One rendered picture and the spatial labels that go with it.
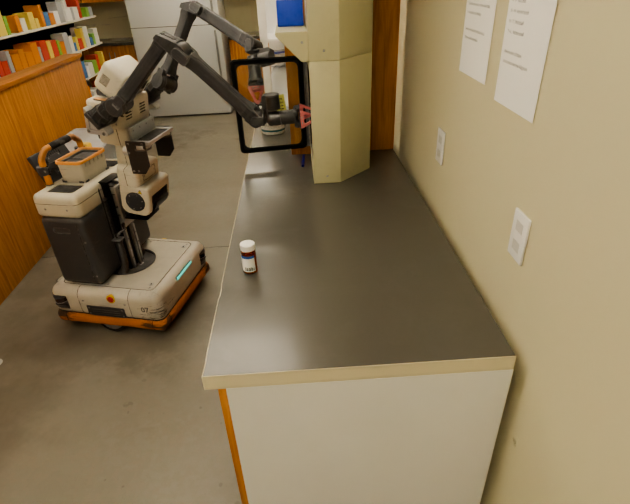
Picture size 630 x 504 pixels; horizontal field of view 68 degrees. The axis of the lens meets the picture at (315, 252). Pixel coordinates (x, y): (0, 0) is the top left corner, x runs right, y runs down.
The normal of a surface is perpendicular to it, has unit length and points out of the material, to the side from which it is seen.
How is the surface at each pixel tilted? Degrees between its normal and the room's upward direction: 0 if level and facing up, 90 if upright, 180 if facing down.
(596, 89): 90
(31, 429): 0
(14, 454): 0
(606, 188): 90
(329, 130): 90
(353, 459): 90
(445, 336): 0
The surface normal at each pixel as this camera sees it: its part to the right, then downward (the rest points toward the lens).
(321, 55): 0.05, 0.52
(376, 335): -0.04, -0.85
